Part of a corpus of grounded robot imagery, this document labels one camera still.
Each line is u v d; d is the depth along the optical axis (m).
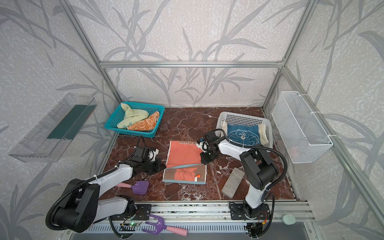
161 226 0.70
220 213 0.75
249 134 1.01
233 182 0.81
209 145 0.83
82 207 0.41
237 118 1.05
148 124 1.06
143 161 0.73
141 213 0.72
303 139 0.61
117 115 1.07
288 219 0.71
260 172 0.47
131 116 1.08
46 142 0.64
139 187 0.82
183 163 0.88
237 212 0.73
